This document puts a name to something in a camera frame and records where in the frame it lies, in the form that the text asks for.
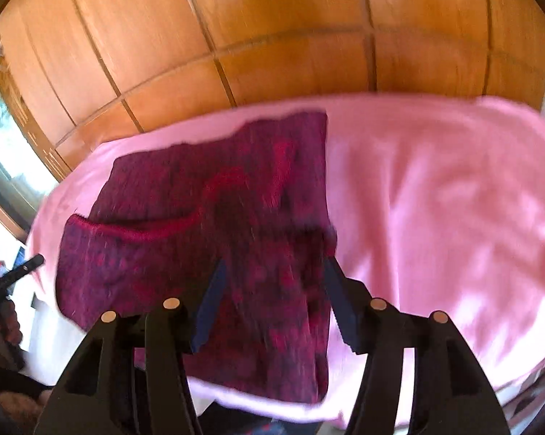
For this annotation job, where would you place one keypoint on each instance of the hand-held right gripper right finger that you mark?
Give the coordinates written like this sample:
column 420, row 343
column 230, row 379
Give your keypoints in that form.
column 340, row 299

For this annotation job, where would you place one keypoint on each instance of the red black patterned knit garment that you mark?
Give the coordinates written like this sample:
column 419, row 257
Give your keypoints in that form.
column 236, row 217

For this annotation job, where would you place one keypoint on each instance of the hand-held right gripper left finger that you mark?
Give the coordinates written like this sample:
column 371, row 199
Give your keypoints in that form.
column 211, row 299

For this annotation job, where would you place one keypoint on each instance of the wooden panelled wardrobe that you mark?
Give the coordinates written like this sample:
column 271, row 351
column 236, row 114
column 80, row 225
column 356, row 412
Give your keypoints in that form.
column 277, row 18

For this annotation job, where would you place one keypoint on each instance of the person's left hand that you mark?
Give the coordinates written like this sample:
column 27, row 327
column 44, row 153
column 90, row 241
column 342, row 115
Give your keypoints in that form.
column 11, row 326

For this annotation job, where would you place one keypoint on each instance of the pink bed sheet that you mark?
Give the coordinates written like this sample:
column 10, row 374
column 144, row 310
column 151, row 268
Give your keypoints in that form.
column 435, row 199

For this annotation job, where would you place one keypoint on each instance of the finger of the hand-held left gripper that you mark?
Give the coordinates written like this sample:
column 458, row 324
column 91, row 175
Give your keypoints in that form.
column 23, row 268

